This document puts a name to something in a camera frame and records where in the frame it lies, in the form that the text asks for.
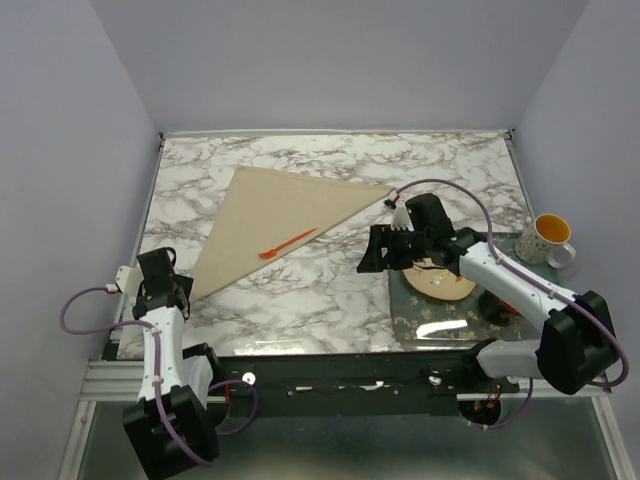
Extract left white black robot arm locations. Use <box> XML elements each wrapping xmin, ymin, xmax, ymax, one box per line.
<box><xmin>117</xmin><ymin>247</ymin><xmax>222</xmax><ymax>479</ymax></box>

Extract purple cable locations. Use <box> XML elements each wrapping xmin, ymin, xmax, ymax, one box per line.
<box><xmin>59</xmin><ymin>285</ymin><xmax>260</xmax><ymax>468</ymax></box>
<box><xmin>382</xmin><ymin>178</ymin><xmax>630</xmax><ymax>431</ymax></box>

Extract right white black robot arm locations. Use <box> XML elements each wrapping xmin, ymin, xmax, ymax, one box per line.
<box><xmin>357</xmin><ymin>194</ymin><xmax>626</xmax><ymax>395</ymax></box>

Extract teal floral serving tray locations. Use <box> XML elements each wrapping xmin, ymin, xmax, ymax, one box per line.
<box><xmin>387</xmin><ymin>229</ymin><xmax>574</xmax><ymax>350</ymax></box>

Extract beige floral plate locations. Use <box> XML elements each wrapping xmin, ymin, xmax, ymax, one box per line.
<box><xmin>403</xmin><ymin>259</ymin><xmax>476</xmax><ymax>302</ymax></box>

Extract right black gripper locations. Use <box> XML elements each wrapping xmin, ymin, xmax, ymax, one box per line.
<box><xmin>356</xmin><ymin>223</ymin><xmax>431</xmax><ymax>272</ymax></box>

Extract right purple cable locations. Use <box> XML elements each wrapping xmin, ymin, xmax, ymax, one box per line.
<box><xmin>382</xmin><ymin>178</ymin><xmax>630</xmax><ymax>431</ymax></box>

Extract beige cloth napkin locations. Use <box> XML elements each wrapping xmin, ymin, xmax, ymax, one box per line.
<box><xmin>190</xmin><ymin>166</ymin><xmax>392</xmax><ymax>303</ymax></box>

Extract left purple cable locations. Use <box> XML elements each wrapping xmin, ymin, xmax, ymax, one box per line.
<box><xmin>59</xmin><ymin>285</ymin><xmax>260</xmax><ymax>468</ymax></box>

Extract aluminium frame rail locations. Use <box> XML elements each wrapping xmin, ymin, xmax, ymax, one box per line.
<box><xmin>80</xmin><ymin>361</ymin><xmax>610</xmax><ymax>401</ymax></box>

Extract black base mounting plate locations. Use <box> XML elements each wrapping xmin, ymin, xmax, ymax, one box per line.
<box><xmin>199</xmin><ymin>350</ymin><xmax>520</xmax><ymax>420</ymax></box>

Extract white floral mug yellow inside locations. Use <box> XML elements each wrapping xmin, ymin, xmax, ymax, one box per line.
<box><xmin>515</xmin><ymin>213</ymin><xmax>576</xmax><ymax>269</ymax></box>

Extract orange plastic fork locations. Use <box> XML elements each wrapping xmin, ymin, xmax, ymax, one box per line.
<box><xmin>258</xmin><ymin>228</ymin><xmax>316</xmax><ymax>260</ymax></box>

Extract red black cup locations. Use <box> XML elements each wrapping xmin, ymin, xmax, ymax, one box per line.
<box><xmin>477</xmin><ymin>291</ymin><xmax>520</xmax><ymax>325</ymax></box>

